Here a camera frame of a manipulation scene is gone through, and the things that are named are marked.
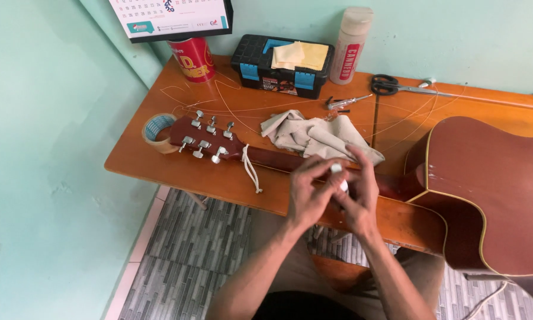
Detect white cable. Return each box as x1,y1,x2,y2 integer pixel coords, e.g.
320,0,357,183
461,281,510,320

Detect black-handled scissors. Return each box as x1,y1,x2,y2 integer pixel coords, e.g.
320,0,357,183
371,74,455,98

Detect black toolbox with blue latches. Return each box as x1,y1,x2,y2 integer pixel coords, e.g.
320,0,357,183
230,34,335,100

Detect person's black shirt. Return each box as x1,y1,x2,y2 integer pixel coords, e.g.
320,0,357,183
252,291,366,320

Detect thin dark guitar string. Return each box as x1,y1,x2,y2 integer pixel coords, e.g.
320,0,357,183
371,94,379,150

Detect pale yellow cloth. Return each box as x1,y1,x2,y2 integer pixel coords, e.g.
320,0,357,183
271,42,306,71

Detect grey metal table leg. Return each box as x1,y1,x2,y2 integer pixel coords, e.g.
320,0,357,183
184,191,210,211
313,224,352,244

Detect small white bottle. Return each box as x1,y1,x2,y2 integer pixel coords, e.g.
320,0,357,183
330,163,350,193

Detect person's beige shorts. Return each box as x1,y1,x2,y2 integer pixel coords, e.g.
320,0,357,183
248,209,446,320

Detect orange wooden stool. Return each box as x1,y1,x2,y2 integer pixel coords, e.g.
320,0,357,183
310,255,376,295

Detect white bottle with red label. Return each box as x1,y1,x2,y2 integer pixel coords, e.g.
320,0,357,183
330,6,375,86

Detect desk calendar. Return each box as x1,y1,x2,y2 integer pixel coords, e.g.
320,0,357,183
108,0,234,44

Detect clear tape roll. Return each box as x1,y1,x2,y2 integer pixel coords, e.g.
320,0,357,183
142,113,179,155

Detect chrome guitar tuning pegs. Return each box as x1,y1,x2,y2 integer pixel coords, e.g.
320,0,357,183
178,110,235,164

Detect white cord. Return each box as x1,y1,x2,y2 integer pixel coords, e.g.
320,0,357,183
242,143,264,194

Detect clear-handled screwdriver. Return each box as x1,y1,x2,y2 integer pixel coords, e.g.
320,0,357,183
327,93,374,111

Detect person's left hand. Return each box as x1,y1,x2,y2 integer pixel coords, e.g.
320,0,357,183
286,156,347,233

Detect beige cloth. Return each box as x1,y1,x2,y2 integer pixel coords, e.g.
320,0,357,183
261,109,386,166

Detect bright yellow cloth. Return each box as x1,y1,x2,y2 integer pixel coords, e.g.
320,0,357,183
293,41,330,72

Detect red-brown acoustic guitar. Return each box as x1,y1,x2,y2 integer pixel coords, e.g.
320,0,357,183
169,115,533,312

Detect person's right hand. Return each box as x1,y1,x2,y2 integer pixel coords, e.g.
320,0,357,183
331,143,381,239

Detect loose metal guitar strings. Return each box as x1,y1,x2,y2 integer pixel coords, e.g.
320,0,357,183
160,70,468,149

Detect red tin can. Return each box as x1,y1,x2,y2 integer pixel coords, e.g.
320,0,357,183
167,37,216,84

